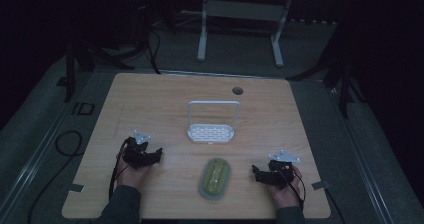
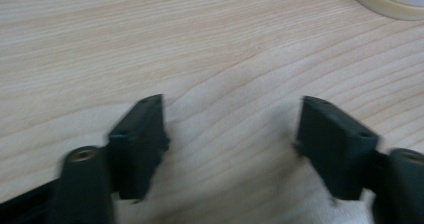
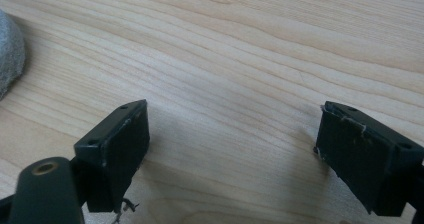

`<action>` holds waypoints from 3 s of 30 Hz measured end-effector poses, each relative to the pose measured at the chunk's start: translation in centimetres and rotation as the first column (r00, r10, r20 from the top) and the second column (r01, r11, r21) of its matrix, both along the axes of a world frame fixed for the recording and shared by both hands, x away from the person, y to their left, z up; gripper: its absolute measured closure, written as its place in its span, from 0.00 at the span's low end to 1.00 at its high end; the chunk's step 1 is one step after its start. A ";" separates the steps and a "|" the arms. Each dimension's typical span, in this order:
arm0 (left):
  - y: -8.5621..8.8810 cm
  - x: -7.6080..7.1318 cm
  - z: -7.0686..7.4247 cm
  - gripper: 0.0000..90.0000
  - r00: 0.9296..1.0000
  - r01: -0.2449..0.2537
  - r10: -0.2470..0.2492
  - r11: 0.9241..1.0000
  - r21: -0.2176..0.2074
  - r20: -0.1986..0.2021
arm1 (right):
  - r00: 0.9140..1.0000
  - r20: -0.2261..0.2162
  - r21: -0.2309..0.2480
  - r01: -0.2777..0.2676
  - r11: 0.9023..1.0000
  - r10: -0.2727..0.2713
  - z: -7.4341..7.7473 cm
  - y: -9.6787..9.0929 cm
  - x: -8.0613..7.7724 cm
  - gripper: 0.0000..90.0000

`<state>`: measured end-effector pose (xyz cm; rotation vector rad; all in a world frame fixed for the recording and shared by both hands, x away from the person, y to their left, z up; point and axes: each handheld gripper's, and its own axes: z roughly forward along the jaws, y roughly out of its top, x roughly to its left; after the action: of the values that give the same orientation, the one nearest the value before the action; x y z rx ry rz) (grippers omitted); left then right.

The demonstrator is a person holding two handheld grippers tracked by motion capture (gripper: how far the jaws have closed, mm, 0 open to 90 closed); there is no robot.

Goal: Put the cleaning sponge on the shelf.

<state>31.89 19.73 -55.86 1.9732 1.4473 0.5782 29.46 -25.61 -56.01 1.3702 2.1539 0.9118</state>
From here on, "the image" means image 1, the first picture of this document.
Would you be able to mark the black tripod stand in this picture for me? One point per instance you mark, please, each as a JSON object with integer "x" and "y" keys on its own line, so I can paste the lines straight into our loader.
{"x": 343, "y": 90}
{"x": 70, "y": 74}

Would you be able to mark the metal floor rail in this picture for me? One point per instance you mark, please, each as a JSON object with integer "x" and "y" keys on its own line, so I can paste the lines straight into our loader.
{"x": 361, "y": 160}
{"x": 36, "y": 157}

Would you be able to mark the person's left hand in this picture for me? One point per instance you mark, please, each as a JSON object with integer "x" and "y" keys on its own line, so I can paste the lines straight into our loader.
{"x": 130, "y": 177}

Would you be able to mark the green cucumber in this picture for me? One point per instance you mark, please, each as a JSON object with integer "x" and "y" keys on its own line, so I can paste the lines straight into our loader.
{"x": 216, "y": 177}

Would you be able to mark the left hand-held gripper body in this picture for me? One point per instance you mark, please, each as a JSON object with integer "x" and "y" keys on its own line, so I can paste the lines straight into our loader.
{"x": 136, "y": 155}

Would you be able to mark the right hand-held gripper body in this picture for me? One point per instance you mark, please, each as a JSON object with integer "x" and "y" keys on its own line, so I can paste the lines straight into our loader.
{"x": 280, "y": 175}

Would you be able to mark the white slotted drain rack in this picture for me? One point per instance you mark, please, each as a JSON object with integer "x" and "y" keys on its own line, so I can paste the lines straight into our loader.
{"x": 210, "y": 133}

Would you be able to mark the person's right hand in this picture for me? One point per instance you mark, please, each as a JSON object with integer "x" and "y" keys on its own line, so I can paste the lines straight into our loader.
{"x": 286, "y": 197}

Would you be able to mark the white metal stand frame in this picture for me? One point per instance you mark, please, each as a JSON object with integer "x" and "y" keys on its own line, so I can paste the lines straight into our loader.
{"x": 243, "y": 10}

